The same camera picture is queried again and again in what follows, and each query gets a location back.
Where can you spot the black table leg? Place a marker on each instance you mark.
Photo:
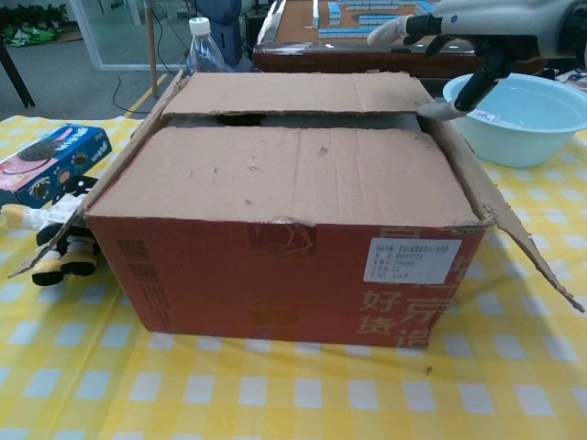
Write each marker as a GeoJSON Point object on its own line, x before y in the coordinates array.
{"type": "Point", "coordinates": [18, 78]}

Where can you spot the printed plastic package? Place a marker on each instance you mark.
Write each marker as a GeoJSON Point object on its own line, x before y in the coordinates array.
{"type": "Point", "coordinates": [575, 80]}

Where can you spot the light blue plastic basin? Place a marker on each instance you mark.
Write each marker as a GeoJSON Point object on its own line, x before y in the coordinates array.
{"type": "Point", "coordinates": [518, 137]}

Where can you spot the green plant pile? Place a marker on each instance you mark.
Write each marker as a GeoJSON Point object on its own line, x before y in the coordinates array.
{"type": "Point", "coordinates": [32, 25]}

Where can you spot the short blue mahjong tile row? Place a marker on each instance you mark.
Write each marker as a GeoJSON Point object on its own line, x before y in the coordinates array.
{"type": "Point", "coordinates": [376, 19]}

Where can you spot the red cardboard shipping box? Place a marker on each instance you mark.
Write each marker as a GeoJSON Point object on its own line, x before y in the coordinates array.
{"type": "Point", "coordinates": [275, 275]}

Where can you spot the brown mahjong table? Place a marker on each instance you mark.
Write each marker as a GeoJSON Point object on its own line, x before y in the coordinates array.
{"type": "Point", "coordinates": [344, 57]}

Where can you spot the clear plastic water bottle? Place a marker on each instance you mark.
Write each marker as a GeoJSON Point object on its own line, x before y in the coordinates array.
{"type": "Point", "coordinates": [204, 50]}

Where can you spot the blue chair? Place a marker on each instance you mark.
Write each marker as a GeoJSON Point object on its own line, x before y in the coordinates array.
{"type": "Point", "coordinates": [229, 27]}

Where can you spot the black and white plush toy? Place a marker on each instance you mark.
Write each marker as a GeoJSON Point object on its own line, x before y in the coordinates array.
{"type": "Point", "coordinates": [50, 215]}

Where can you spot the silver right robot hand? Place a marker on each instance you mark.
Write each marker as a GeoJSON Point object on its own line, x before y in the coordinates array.
{"type": "Point", "coordinates": [513, 23]}

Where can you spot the blue Oreo cookie box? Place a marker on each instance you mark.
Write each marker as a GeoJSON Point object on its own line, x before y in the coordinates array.
{"type": "Point", "coordinates": [59, 151]}

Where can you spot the wooden pole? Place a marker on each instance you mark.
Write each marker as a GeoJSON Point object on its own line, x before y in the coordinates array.
{"type": "Point", "coordinates": [151, 46]}

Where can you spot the long blue mahjong tile row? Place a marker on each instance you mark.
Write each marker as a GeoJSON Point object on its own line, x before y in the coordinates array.
{"type": "Point", "coordinates": [344, 32]}

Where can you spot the stacked blue mahjong tile column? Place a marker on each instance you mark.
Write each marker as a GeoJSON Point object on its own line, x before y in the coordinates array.
{"type": "Point", "coordinates": [335, 11]}

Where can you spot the yellow checkered tablecloth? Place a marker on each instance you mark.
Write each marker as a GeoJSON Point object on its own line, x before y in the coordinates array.
{"type": "Point", "coordinates": [275, 389]}

